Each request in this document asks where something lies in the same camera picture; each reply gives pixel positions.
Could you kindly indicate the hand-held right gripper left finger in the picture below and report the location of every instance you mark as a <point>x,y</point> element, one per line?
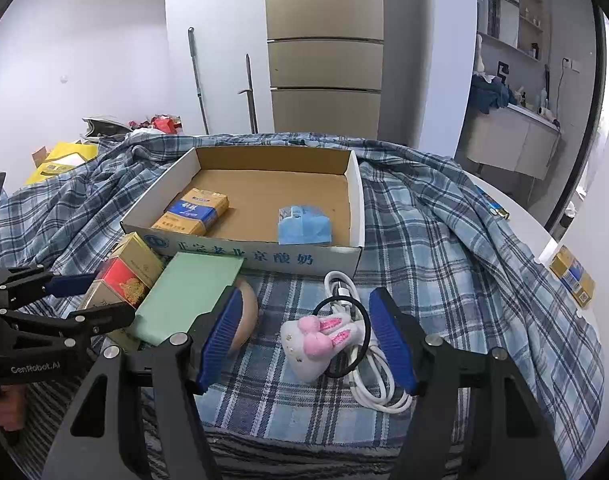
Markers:
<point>219,340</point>

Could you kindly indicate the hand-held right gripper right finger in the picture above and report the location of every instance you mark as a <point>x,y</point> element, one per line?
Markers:
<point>392,340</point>

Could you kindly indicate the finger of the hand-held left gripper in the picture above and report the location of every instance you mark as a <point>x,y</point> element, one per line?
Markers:
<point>67,285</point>
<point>94,319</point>

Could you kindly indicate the beige round air freshener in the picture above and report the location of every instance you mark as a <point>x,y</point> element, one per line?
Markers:
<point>247,310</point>

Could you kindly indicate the green packet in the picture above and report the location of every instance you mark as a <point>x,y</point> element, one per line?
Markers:
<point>184,290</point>

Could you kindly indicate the gold and red box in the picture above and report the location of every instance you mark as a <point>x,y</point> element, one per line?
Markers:
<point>132,262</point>

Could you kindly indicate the white pink plush bunny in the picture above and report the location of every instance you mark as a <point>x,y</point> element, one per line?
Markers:
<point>304,355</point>

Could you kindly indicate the printed cardboard box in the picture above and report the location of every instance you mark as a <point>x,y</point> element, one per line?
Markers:
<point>264,195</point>

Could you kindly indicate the person's left hand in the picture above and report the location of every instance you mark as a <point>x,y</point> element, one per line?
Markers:
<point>7,410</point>

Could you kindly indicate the blue plaid blanket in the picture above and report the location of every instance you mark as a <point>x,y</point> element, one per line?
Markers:
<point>294,410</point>

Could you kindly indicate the yellow bag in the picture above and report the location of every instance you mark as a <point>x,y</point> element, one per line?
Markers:
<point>64,157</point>

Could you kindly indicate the yellow tissue pack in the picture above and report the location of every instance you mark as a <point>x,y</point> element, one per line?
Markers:
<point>571,275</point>
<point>192,212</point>

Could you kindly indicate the blue face mask pack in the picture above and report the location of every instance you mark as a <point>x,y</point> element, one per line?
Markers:
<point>304,227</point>

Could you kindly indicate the red snack bags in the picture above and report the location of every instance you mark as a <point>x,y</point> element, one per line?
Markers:
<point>159,124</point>

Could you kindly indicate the beige vanity cabinet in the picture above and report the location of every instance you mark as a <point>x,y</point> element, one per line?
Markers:
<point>509,142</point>

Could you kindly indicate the dark blue towel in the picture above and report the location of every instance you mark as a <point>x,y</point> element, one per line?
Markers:
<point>489,95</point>

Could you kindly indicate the white hair dryer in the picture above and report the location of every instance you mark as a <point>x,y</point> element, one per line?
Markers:
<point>545,114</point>

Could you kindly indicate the white bottle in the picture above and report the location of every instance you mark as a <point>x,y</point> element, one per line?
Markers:
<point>543,97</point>

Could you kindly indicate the gold refrigerator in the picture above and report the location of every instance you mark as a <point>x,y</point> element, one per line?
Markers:
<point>324,60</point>

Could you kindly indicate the black faucet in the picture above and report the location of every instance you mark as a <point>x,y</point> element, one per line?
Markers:
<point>503,71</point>

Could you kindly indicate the bathroom mirror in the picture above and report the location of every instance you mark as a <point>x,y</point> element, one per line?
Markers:
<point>505,15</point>

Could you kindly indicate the black door frame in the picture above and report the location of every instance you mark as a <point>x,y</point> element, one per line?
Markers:
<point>591,125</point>

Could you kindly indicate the white wall socket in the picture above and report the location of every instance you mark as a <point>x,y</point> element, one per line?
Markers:
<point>573,65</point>

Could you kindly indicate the wall shelf niche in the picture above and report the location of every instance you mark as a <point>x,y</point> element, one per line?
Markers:
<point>530,25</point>

